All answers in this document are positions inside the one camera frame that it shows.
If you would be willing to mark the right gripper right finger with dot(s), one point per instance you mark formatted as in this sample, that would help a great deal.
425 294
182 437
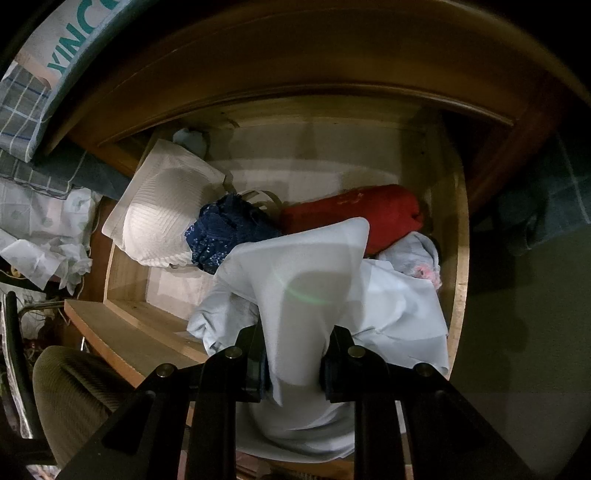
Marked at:
336 367

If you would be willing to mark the light blue rolled sock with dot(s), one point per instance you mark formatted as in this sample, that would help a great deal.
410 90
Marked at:
193 141

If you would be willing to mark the light blue underwear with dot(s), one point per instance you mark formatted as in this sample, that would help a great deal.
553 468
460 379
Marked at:
298 288

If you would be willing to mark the white floral sheet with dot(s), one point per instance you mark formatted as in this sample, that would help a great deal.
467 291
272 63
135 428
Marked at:
45 238

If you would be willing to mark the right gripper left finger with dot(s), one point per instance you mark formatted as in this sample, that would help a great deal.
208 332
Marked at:
253 369

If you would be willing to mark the wooden nightstand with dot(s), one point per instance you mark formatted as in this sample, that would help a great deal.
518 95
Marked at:
300 69

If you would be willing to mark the wooden drawer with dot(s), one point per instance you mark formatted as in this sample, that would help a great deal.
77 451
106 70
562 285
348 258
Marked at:
276 153

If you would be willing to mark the grey plaid blanket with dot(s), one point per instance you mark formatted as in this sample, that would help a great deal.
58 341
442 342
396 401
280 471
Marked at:
66 167

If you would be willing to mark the red rolled underwear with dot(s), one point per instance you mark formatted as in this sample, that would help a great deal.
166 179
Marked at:
392 211

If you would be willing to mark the brown bag with metal frame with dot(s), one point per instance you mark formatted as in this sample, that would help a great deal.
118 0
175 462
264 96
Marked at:
18 368

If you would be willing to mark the white XINCCI shoe box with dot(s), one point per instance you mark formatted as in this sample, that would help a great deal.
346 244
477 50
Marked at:
53 45

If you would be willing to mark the floral lace underwear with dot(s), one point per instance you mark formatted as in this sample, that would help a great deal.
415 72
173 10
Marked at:
415 255

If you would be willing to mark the dark blue lace underwear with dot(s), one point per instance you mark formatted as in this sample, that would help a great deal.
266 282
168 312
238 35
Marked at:
224 224

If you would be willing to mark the cream white bra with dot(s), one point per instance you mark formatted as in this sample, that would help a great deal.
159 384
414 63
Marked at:
162 200

